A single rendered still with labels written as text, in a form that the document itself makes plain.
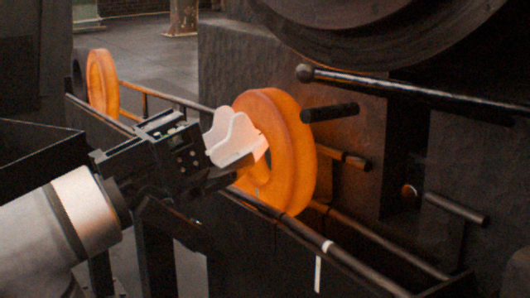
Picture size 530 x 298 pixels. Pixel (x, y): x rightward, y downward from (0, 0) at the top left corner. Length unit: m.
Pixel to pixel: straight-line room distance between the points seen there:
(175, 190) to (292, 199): 0.13
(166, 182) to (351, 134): 0.21
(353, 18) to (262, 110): 0.24
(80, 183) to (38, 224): 0.06
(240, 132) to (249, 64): 0.19
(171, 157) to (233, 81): 0.29
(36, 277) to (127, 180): 0.14
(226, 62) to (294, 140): 0.28
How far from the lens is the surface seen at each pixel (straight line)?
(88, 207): 0.55
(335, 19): 0.43
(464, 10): 0.37
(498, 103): 0.40
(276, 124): 0.61
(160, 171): 0.59
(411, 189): 0.58
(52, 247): 0.55
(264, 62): 0.75
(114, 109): 1.27
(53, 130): 0.93
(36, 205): 0.56
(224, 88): 0.86
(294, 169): 0.60
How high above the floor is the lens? 0.97
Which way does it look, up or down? 19 degrees down
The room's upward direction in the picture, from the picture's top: straight up
